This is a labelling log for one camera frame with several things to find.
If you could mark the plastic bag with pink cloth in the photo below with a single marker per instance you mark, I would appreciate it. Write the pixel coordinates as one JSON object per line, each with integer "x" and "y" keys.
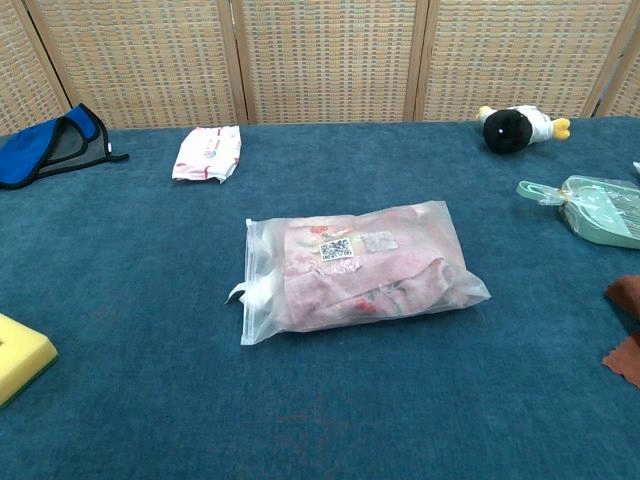
{"x": 350, "y": 280}

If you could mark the blue and grey pouch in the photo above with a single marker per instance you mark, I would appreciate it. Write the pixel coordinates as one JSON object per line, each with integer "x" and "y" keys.
{"x": 20, "y": 155}

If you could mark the pink white wet wipes pack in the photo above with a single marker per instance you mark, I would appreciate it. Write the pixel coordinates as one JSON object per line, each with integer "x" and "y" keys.
{"x": 207, "y": 152}

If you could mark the blue carpet table cover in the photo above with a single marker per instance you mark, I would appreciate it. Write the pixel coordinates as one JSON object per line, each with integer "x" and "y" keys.
{"x": 150, "y": 300}

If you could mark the woven wooden folding screen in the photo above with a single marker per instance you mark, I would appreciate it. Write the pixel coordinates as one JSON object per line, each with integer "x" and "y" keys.
{"x": 325, "y": 50}

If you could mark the black and white plush toy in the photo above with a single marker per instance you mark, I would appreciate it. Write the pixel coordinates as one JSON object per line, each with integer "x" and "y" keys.
{"x": 505, "y": 131}

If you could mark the green dustpan set in wrap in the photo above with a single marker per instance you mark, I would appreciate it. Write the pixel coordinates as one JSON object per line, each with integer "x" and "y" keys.
{"x": 600, "y": 220}

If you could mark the brown cloth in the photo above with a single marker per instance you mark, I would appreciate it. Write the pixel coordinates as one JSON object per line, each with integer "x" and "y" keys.
{"x": 627, "y": 295}

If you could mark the yellow sponge block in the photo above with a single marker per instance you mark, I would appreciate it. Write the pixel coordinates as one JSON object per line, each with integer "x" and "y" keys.
{"x": 20, "y": 350}

